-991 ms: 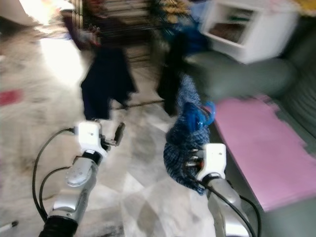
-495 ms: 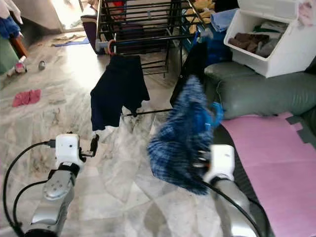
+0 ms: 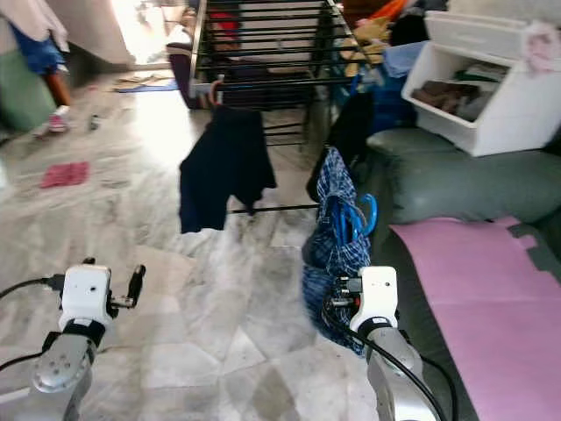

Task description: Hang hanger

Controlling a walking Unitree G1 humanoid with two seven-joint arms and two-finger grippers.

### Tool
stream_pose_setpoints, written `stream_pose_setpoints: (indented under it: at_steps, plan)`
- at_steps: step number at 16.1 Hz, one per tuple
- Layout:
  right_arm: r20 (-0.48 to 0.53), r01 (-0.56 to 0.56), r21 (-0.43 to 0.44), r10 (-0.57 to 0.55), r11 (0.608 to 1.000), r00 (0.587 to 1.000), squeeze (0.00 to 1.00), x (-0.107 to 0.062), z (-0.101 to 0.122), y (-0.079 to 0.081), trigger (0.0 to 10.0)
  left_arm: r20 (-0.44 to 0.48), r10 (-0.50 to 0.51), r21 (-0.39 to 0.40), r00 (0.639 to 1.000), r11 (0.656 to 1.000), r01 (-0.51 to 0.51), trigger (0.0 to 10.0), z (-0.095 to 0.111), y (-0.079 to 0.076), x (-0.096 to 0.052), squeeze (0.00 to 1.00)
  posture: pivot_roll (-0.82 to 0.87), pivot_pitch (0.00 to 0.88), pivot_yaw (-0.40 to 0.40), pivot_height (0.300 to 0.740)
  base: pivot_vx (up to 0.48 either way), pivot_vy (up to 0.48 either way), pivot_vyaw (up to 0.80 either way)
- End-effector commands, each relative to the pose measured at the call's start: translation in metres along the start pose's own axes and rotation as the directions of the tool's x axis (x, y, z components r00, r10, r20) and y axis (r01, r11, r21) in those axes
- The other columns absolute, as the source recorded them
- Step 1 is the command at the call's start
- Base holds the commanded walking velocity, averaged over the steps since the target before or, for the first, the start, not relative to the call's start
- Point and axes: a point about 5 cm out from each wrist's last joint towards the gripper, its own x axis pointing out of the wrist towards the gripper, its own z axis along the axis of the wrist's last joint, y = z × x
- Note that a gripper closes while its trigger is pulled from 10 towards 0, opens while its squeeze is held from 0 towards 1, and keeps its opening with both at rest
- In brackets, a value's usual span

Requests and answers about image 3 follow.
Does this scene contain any blue plaid shirt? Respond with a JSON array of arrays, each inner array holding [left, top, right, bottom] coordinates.
[[300, 146, 384, 357]]

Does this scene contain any blue plastic hanger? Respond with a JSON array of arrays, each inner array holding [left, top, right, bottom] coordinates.
[[328, 192, 380, 253]]

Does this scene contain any pink plastic hanger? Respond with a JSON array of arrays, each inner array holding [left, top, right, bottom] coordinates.
[[208, 77, 230, 111]]

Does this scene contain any red floor rag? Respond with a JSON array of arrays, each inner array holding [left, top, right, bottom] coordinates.
[[39, 160, 94, 190]]

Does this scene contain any pink foam mat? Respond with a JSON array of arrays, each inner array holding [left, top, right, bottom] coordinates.
[[389, 217, 561, 421]]

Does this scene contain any dark navy garment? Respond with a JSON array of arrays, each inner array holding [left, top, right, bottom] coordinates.
[[177, 105, 278, 236]]

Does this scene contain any black hanging garment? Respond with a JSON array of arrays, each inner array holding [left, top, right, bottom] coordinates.
[[304, 89, 374, 204]]

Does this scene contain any grey green leather sofa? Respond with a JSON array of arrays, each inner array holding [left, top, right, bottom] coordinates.
[[362, 127, 561, 421]]

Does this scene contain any green plastic bin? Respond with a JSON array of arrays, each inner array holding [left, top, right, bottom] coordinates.
[[0, 48, 55, 135]]

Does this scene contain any blue and beige floor mat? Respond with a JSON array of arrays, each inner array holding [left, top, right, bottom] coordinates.
[[112, 71, 182, 94]]

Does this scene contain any blue plastic container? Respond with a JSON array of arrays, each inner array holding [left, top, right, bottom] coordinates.
[[373, 81, 408, 132]]

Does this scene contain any child in blue shorts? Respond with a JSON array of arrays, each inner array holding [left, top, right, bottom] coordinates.
[[4, 0, 74, 135]]

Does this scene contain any dark purple armchair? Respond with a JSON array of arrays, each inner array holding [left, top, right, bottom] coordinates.
[[166, 9, 213, 112]]

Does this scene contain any brown folded cloth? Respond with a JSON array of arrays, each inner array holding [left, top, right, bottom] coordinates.
[[410, 79, 483, 115]]

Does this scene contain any white open storage bin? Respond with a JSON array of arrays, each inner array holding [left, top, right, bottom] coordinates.
[[401, 10, 561, 160]]

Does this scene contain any black metal drying rack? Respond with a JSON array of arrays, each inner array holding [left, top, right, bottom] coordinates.
[[191, 0, 375, 218]]

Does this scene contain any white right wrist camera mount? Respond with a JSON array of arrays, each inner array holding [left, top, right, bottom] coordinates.
[[350, 265, 401, 331]]

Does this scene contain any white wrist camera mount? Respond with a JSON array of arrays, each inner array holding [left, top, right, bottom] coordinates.
[[60, 264, 117, 334], [350, 265, 401, 331]]

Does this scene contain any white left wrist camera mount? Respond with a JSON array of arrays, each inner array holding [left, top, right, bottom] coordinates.
[[60, 264, 117, 334]]

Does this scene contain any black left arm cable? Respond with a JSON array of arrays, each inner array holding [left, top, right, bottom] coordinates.
[[0, 275, 67, 376]]

